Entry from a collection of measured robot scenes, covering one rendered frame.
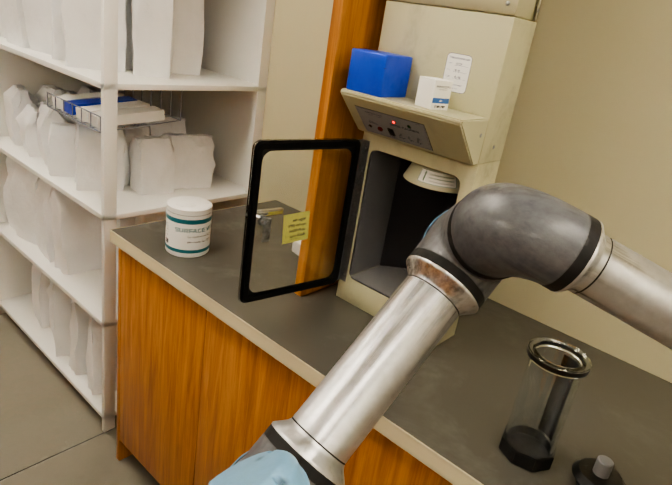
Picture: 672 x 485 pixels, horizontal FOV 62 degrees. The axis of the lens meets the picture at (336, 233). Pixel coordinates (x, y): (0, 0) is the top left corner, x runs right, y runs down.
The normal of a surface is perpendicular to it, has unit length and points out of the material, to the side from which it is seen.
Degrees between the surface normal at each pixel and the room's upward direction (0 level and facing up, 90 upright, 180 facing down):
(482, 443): 0
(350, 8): 90
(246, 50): 90
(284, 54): 90
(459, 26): 90
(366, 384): 52
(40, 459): 0
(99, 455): 0
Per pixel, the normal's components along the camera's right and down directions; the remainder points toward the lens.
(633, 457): 0.15, -0.92
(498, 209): -0.48, -0.44
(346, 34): 0.74, 0.35
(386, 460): -0.66, 0.18
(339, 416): 0.02, -0.29
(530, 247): -0.47, 0.18
